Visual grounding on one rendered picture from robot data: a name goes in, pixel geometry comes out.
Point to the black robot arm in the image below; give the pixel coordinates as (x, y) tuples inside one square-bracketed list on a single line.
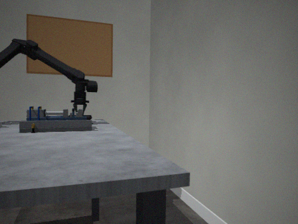
[(34, 52)]

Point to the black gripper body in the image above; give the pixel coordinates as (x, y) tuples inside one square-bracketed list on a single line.
[(80, 103)]

